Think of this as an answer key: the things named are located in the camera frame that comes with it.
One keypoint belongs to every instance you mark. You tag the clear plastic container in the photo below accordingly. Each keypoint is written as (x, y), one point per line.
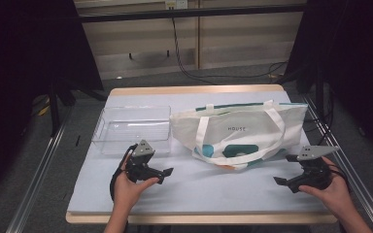
(132, 129)

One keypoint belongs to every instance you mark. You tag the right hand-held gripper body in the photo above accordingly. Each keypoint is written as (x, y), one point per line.
(314, 152)

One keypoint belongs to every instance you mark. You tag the white wall socket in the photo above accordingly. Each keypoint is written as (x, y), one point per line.
(176, 4)

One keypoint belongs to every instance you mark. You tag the black curtain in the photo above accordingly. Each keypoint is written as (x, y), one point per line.
(353, 64)
(19, 81)

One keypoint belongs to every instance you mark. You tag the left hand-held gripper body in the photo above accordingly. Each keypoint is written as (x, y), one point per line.
(141, 149)

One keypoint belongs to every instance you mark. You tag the wooden table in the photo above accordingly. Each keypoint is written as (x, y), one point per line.
(194, 89)

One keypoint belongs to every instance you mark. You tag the person's left hand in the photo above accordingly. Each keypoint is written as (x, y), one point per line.
(126, 191)

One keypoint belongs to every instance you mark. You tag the metal floor rail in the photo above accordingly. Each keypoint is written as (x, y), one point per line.
(35, 181)
(349, 174)

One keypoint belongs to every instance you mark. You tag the black metal stand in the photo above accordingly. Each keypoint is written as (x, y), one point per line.
(54, 106)

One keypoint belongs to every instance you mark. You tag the person's right hand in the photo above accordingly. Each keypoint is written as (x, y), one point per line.
(335, 194)

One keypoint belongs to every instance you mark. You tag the white tote bag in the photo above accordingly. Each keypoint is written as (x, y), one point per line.
(239, 129)

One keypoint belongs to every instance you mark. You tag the light blue table mat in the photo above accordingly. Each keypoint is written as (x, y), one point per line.
(191, 191)

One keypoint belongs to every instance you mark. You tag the black horizontal bar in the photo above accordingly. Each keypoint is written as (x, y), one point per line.
(191, 13)

